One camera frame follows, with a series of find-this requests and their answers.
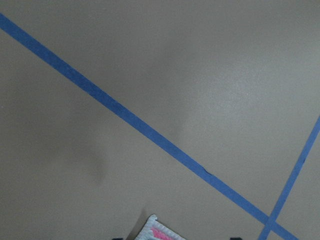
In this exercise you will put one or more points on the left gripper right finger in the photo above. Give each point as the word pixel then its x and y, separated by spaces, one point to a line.
pixel 235 238

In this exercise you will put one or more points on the pink and grey towel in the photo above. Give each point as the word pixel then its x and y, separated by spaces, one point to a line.
pixel 154 230

